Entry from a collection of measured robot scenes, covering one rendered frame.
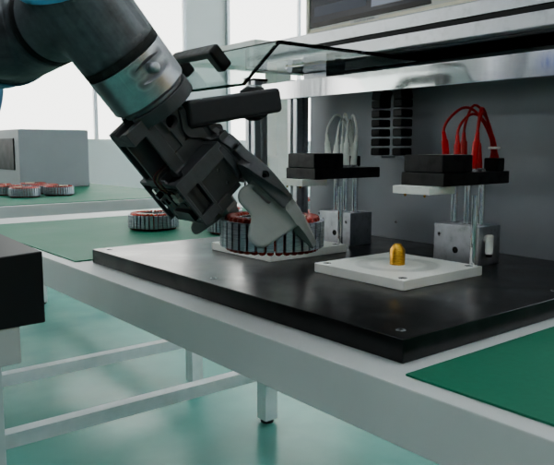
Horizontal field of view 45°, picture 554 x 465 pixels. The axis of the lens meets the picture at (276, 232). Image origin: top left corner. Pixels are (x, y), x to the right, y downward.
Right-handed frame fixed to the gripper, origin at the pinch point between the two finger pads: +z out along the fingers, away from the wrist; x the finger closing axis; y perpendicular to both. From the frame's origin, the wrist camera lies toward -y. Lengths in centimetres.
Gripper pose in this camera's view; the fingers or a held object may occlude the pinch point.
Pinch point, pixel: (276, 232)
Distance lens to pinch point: 71.9
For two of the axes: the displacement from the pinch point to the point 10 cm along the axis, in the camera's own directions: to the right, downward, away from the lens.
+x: 6.2, 1.1, -7.8
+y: -6.0, 7.1, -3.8
